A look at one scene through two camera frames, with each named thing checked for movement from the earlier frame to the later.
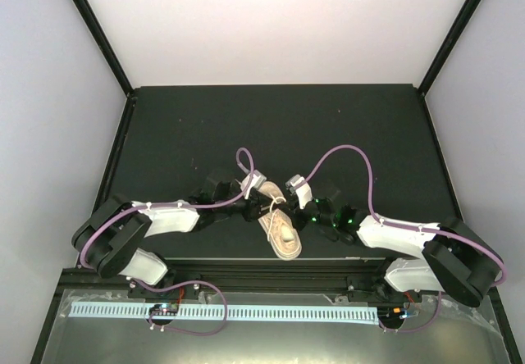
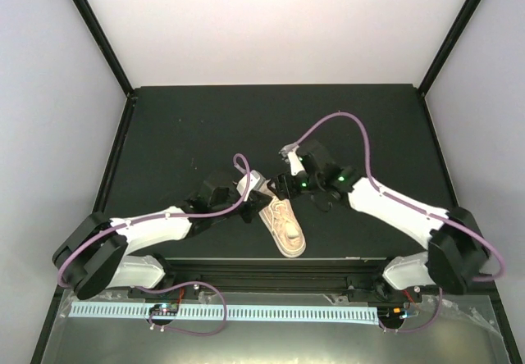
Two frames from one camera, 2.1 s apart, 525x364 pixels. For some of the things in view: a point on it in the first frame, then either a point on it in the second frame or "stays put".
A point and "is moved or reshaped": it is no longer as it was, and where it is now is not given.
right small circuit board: (398, 312) stays put
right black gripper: (298, 221) -> (284, 184)
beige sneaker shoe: (279, 227) is moved or reshaped
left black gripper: (257, 199) stays put
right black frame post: (460, 25) stays put
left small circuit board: (165, 309) stays put
